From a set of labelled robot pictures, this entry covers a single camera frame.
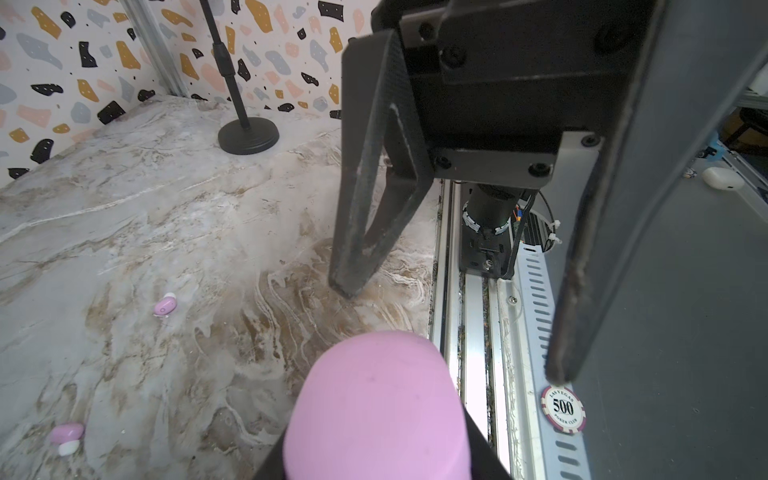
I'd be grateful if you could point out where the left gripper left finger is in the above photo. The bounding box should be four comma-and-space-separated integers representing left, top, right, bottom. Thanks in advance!
253, 437, 286, 480

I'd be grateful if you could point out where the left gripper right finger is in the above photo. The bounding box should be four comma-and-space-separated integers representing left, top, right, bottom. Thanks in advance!
464, 411, 512, 480

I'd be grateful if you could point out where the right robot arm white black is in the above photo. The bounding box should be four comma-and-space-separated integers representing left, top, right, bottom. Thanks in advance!
329, 1, 767, 384

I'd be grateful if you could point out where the white object on bench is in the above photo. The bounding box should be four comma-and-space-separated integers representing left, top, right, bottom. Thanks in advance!
701, 167, 745, 191

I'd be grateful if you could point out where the poker chip on rail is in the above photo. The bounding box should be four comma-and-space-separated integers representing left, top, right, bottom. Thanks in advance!
540, 386, 587, 435

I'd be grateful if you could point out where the pink earbud charging case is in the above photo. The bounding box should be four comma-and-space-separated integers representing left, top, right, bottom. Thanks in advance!
282, 331, 471, 479

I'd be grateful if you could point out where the pink earbud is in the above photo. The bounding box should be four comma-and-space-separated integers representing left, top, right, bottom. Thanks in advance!
48, 423, 85, 457
153, 292, 178, 318

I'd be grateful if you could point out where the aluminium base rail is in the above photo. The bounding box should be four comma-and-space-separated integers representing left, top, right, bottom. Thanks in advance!
429, 180, 591, 479

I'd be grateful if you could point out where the black microphone stand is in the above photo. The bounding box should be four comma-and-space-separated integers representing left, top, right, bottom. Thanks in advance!
197, 0, 281, 156

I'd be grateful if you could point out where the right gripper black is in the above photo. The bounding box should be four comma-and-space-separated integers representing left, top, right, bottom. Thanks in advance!
328, 1, 767, 385

